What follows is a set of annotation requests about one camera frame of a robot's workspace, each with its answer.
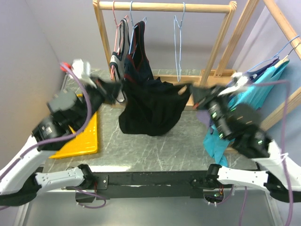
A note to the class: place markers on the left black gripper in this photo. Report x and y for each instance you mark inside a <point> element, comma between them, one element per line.
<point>108,91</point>

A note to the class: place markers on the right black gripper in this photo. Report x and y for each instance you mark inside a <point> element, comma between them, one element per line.
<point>200,95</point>

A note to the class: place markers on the black tank top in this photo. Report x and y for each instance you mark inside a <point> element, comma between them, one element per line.
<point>153,112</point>

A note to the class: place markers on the blue wire hanger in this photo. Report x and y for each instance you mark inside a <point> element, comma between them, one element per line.
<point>178,43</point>

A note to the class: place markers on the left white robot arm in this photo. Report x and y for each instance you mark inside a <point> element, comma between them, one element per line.
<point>20,183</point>

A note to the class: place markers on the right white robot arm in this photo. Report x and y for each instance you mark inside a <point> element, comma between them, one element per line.
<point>281,177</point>

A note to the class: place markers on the white grey tank top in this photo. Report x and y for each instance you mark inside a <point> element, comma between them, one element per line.
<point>117,66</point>

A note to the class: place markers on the navy red-trimmed tank top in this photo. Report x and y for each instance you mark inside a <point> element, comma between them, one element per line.
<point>137,69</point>

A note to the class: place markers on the blue hanger with navy top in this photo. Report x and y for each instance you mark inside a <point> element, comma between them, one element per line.
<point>131,48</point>

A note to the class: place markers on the blue hanger on right rack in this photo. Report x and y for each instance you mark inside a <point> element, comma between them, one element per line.
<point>276,55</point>

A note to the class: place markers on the wooden hanger on right rack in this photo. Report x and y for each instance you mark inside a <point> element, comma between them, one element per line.
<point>282,61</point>

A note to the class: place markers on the wooden clothes rack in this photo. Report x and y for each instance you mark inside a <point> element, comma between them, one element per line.
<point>294,99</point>
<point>203,32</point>

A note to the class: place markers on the yellow plastic tray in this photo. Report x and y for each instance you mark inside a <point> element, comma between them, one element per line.
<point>80,141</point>

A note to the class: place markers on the turquoise shirt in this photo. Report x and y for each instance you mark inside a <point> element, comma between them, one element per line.
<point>263,87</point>

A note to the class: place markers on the purple shirt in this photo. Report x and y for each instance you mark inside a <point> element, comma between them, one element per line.
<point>203,116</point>

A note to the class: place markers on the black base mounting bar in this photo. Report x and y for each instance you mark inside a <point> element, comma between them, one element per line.
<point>152,184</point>

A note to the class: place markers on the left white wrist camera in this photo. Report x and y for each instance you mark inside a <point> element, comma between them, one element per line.
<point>81,69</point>

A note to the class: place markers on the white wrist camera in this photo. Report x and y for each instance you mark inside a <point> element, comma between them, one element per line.
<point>81,69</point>
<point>238,84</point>

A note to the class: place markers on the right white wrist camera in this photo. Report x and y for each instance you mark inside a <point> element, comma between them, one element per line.
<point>238,84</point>

